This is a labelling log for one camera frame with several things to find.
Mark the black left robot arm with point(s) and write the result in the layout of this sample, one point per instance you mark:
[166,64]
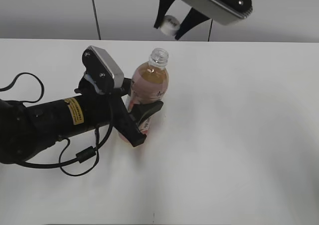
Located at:
[27,131]

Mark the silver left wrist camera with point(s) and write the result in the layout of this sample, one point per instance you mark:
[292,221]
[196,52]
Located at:
[101,70]

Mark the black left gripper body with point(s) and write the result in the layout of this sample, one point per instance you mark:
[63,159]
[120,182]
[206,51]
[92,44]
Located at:
[108,109]

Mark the pink peach tea bottle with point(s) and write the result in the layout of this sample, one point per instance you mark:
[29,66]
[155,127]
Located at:
[150,81]

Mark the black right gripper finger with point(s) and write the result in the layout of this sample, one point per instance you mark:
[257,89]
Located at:
[164,5]
[193,19]

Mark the white bottle cap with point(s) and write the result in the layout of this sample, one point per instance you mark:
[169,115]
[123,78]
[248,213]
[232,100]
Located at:
[170,25]

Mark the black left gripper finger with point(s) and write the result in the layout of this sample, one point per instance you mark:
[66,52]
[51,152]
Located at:
[141,112]
[126,87]

